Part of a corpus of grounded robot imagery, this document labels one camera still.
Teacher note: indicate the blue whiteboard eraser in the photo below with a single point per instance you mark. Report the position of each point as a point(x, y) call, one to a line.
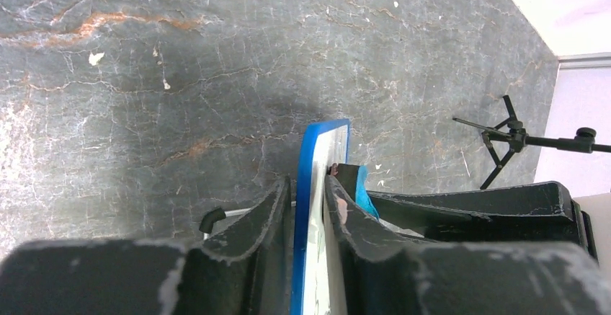
point(352, 178)

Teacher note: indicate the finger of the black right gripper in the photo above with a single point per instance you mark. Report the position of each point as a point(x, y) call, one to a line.
point(446, 224)
point(548, 199)

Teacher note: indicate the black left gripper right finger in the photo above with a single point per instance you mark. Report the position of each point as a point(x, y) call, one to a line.
point(388, 270)

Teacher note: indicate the black tripod stand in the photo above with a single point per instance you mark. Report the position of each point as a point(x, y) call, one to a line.
point(512, 131)

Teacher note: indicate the blue framed whiteboard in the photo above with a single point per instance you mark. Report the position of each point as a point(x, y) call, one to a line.
point(310, 179)

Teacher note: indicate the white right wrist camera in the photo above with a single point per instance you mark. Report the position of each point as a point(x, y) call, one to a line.
point(598, 209)

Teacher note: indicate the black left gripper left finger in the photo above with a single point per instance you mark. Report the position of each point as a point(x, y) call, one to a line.
point(101, 276)

